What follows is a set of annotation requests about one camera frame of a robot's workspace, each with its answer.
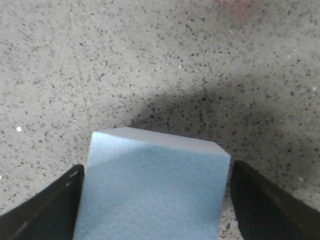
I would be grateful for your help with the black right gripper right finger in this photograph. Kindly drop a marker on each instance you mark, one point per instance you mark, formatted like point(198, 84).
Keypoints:
point(266, 212)

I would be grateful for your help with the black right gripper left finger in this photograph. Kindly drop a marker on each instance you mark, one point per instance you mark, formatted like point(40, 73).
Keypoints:
point(49, 215)

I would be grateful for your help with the light blue foam cube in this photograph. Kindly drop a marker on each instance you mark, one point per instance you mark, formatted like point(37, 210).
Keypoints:
point(147, 185)

